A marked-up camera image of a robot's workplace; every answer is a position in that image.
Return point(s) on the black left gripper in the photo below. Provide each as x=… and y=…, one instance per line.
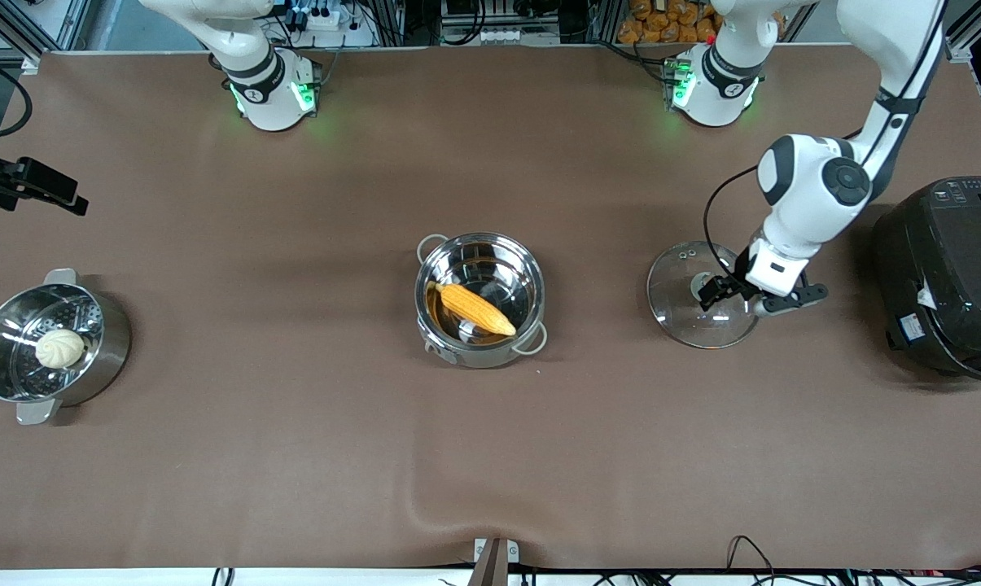
x=728, y=284

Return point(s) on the glass pot lid with knob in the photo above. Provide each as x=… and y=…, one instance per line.
x=677, y=309

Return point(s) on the yellow corn cob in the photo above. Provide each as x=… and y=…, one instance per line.
x=474, y=308

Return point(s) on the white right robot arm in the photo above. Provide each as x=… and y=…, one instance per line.
x=266, y=106

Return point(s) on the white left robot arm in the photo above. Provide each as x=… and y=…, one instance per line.
x=816, y=195

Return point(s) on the steel steamer pot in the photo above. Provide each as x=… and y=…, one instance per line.
x=111, y=342

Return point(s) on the white steamed bun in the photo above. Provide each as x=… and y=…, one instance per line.
x=59, y=348

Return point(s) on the black rice cooker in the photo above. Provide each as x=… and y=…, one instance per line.
x=946, y=277

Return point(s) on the bag of orange buns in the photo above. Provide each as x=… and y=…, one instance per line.
x=669, y=24

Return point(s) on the white power strip with plugs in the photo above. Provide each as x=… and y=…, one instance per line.
x=327, y=24

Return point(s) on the aluminium frame profile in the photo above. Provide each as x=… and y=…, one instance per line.
x=42, y=32
x=978, y=41

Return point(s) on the metal table edge bracket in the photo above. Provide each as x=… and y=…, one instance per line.
x=496, y=553

